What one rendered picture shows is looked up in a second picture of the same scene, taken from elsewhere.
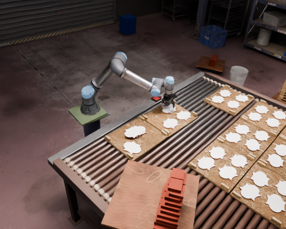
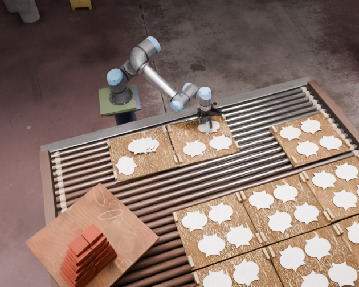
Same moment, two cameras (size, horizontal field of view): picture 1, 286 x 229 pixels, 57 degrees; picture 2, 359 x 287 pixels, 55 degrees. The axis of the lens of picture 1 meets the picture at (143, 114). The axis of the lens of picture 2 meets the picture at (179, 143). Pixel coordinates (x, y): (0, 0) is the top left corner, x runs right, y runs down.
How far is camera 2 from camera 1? 1.14 m
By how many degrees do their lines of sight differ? 27
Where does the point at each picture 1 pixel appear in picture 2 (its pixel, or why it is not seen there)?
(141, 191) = (85, 225)
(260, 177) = (248, 271)
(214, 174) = (193, 239)
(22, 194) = not seen: hidden behind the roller
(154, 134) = (164, 156)
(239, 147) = (258, 218)
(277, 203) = not seen: outside the picture
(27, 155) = (80, 118)
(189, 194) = (130, 253)
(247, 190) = (215, 279)
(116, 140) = (117, 149)
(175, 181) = (80, 241)
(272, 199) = not seen: outside the picture
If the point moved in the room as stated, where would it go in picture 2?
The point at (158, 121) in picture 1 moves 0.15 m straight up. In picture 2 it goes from (182, 139) to (182, 125)
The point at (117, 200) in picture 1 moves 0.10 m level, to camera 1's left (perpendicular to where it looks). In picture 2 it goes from (55, 225) to (41, 217)
